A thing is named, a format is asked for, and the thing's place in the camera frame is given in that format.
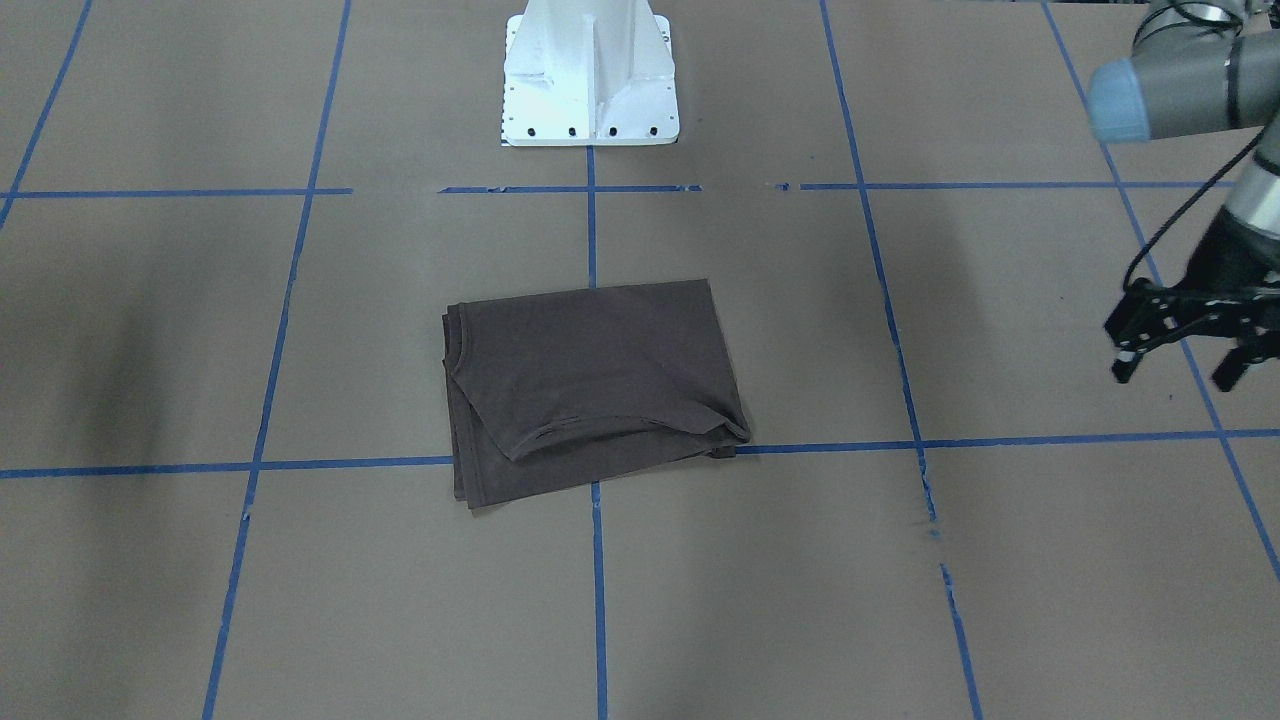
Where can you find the white pedestal column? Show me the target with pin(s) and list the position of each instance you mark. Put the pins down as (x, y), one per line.
(589, 73)

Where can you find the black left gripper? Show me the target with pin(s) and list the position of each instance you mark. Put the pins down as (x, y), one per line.
(1237, 256)

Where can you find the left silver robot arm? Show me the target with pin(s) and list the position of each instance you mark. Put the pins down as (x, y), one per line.
(1199, 67)

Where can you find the brown t-shirt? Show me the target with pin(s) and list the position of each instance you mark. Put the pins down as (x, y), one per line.
(558, 390)

